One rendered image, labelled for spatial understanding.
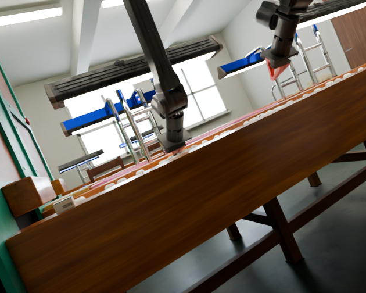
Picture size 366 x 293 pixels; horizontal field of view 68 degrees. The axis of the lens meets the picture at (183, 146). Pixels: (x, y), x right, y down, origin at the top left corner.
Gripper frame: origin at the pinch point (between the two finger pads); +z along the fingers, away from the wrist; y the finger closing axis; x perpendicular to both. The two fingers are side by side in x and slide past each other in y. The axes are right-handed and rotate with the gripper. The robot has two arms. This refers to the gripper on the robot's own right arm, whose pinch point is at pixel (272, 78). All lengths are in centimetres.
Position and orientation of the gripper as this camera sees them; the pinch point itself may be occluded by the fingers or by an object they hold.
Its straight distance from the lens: 95.9
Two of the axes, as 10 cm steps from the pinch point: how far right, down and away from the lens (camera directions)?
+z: 0.1, 6.8, 7.3
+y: -8.4, 4.0, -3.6
